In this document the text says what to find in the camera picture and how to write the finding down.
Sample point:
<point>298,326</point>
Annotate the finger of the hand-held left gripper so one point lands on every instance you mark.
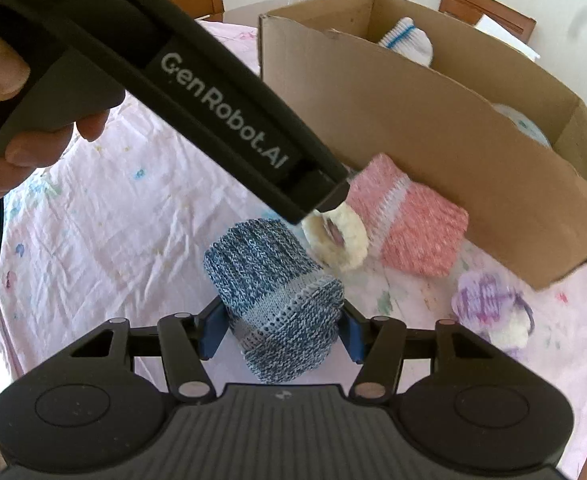
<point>333,195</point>

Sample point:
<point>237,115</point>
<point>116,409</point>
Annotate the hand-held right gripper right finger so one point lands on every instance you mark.
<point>351,335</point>

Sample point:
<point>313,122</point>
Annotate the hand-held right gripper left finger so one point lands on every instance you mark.
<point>212,332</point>

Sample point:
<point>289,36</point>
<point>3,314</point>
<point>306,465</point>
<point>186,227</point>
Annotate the blue knitted sleeve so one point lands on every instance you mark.
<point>268,285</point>

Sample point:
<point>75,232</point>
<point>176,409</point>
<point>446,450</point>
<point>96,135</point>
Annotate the cardboard box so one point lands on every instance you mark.
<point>448,135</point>

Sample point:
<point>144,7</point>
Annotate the white knitted sleeve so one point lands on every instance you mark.
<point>413,47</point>

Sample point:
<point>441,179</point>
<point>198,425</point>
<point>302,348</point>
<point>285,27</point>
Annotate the wooden desktop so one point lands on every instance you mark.
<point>246,14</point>

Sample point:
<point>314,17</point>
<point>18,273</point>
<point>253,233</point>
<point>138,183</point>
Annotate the pink knitted sleeve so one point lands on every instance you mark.
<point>423,230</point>

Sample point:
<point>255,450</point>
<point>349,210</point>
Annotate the purple knitted flower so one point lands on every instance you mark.
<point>483,300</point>

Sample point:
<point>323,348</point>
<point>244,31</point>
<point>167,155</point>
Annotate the pink floral tablecloth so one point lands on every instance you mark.
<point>123,210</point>

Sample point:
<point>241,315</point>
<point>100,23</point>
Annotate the clear tape roll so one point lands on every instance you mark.
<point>528,125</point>

